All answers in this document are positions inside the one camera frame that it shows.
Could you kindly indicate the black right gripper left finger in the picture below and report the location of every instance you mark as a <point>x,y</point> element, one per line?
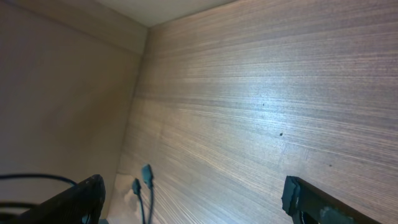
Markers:
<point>82,203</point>

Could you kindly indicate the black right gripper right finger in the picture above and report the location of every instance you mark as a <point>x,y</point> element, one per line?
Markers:
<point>305,203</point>

